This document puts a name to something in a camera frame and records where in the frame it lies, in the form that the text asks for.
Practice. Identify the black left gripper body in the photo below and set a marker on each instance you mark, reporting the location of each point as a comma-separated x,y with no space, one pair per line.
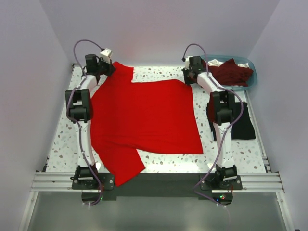
104,67

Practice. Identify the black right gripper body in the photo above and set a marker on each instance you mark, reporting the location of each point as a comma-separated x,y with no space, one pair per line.
187,76

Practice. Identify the red t shirt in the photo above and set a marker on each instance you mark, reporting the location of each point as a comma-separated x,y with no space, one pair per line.
156,117

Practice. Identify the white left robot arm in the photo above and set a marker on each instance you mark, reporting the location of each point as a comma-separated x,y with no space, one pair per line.
79,110

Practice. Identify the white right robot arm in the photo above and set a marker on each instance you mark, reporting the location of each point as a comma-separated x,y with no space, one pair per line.
221,113

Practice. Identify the dark maroon t shirt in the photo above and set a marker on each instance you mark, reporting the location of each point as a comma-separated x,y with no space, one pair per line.
230,74

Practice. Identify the translucent blue plastic bin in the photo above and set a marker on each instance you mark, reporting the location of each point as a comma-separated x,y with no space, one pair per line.
252,80

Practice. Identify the folded black t shirt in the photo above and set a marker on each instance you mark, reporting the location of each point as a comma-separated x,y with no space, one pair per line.
243,129

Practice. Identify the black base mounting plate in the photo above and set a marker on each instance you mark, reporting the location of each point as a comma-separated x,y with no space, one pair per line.
110,192

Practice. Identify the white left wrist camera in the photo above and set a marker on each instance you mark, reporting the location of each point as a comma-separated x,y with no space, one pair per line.
106,53

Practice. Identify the aluminium frame rail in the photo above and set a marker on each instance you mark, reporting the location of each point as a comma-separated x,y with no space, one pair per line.
246,182

